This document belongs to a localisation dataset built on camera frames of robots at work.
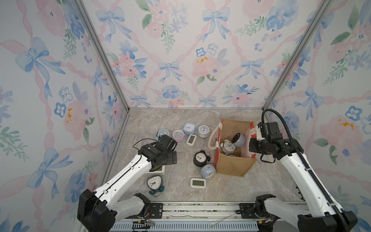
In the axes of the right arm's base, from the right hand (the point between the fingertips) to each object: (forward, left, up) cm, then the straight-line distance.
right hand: (253, 144), depth 76 cm
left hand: (-5, +45, -7) cm, 46 cm away
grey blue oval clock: (+8, +4, -7) cm, 11 cm away
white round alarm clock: (+20, +24, -15) cm, 35 cm away
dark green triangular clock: (-17, +52, -15) cm, 57 cm away
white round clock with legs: (+8, +9, -16) cm, 19 cm away
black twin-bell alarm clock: (0, +26, -17) cm, 31 cm away
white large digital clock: (-9, +50, -16) cm, 54 cm away
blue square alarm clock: (+23, +34, -16) cm, 44 cm away
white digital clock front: (-15, +29, -16) cm, 36 cm away
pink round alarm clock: (+17, +42, -17) cm, 48 cm away
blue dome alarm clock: (-10, +23, -12) cm, 28 cm away
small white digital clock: (+13, +32, -16) cm, 38 cm away
